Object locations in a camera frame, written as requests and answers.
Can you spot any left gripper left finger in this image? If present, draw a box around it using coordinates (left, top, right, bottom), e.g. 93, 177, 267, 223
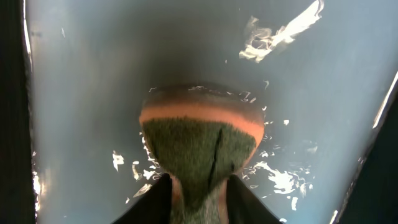
112, 174, 172, 224

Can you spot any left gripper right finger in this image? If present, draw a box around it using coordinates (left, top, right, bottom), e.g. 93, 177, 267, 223
226, 175, 280, 224

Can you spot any green and orange sponge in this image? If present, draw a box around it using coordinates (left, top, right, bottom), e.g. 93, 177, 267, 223
139, 86, 264, 223

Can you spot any black water tray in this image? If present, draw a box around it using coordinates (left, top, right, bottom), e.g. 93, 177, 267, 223
1, 1, 397, 223

